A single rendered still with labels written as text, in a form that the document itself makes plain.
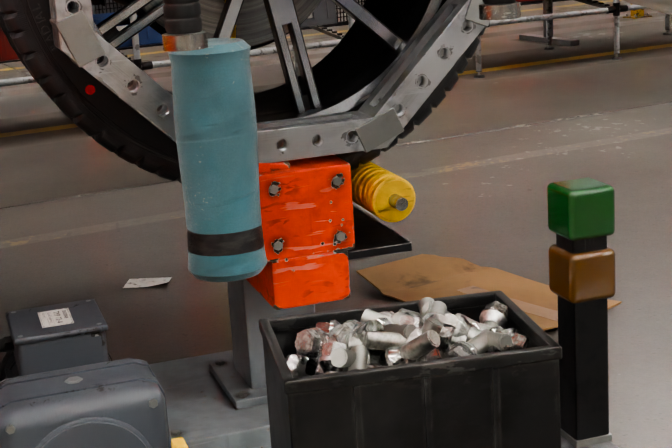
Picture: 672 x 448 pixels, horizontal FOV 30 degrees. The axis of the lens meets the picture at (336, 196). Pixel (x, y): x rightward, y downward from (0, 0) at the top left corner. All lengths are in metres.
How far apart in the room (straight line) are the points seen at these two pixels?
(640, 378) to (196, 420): 0.97
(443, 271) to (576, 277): 2.00
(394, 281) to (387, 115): 1.38
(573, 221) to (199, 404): 0.89
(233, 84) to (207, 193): 0.12
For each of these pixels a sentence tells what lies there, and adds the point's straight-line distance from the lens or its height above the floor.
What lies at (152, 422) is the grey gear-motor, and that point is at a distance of 1.33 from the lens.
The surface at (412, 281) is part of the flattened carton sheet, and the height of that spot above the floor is 0.01.
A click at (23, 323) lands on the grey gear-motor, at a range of 1.49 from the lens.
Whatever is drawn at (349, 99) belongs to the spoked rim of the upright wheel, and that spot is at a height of 0.63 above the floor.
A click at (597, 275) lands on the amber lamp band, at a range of 0.98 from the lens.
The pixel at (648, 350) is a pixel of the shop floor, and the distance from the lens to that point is 2.50.
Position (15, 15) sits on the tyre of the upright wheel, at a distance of 1.51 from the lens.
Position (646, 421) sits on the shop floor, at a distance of 2.19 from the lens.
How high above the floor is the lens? 0.89
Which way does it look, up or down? 13 degrees down
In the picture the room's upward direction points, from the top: 4 degrees counter-clockwise
